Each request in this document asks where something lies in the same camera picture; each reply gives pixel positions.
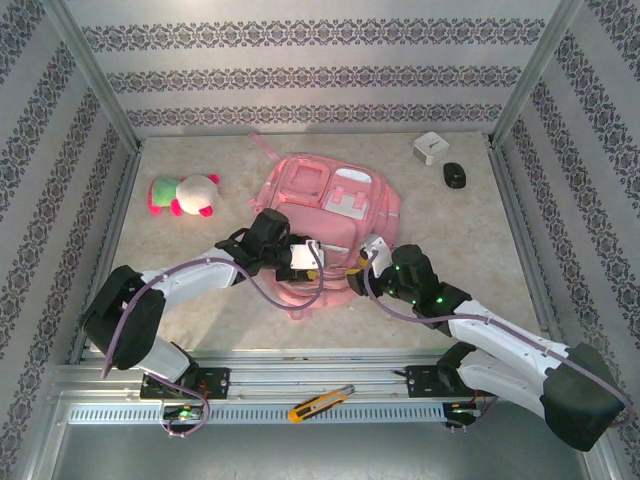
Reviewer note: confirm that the pink school backpack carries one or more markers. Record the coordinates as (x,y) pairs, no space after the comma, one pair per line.
(350,220)

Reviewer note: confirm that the white green pink plush toy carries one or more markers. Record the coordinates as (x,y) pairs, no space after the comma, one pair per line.
(195,195)

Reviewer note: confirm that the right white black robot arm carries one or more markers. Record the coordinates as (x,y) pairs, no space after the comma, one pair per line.
(500,330)

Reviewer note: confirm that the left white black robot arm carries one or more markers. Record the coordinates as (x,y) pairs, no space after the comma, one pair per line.
(200,275)

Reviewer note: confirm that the black computer mouse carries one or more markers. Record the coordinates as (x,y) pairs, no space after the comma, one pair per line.
(455,175)

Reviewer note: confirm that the white square alarm clock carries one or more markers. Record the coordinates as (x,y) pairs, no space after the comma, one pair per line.
(430,147)

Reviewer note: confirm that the yellow black utility knife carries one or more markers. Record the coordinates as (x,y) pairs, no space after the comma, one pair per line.
(320,402)

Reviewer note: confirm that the small circuit board green light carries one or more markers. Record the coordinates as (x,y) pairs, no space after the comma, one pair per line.
(182,413)
(462,410)

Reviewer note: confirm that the green tape roll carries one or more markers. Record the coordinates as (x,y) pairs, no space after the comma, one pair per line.
(551,412)

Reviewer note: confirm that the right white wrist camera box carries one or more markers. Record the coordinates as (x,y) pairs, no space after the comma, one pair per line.
(377,252)

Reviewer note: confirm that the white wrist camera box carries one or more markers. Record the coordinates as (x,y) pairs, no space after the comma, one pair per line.
(377,252)
(305,255)

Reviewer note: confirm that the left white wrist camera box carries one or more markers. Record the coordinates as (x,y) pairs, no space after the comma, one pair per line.
(305,255)

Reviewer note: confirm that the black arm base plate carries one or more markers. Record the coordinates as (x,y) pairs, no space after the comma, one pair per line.
(217,380)
(425,382)

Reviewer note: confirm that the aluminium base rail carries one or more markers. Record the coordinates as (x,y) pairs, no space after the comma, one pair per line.
(310,372)

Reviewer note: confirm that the aluminium side rail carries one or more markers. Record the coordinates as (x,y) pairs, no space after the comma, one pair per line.
(515,210)
(125,200)

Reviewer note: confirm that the aluminium corner post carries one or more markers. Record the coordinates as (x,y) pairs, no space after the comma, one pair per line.
(525,85)
(102,85)

